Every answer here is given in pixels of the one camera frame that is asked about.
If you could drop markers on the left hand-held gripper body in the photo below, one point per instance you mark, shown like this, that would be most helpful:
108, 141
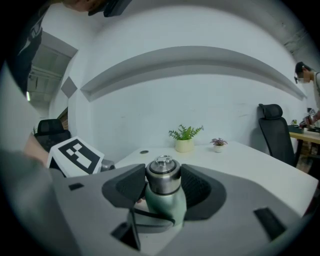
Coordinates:
75, 158

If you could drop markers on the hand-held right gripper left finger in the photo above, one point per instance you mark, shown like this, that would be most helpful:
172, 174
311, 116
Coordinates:
125, 186

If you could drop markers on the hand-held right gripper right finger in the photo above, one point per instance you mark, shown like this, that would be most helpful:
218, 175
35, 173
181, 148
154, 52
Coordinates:
202, 192

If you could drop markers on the green travel cup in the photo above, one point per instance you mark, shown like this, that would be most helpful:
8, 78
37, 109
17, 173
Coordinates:
166, 206

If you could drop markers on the silver steel lid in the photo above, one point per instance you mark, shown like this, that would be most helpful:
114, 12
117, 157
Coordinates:
163, 176

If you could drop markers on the person's left forearm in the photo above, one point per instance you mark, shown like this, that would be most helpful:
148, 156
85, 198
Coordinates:
36, 150

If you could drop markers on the black mesh office chair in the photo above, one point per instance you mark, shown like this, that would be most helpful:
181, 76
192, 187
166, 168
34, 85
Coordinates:
52, 133
277, 135

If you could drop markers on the small purple plant white pot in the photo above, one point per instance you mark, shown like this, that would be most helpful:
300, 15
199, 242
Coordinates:
219, 145

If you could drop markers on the green plant in cream pot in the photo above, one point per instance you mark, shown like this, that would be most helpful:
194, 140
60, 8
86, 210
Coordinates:
184, 141

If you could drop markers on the wooden desk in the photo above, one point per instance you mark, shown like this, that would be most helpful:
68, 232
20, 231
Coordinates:
306, 136

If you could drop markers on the person's dark shirt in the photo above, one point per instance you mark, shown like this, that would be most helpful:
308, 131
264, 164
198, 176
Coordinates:
23, 50

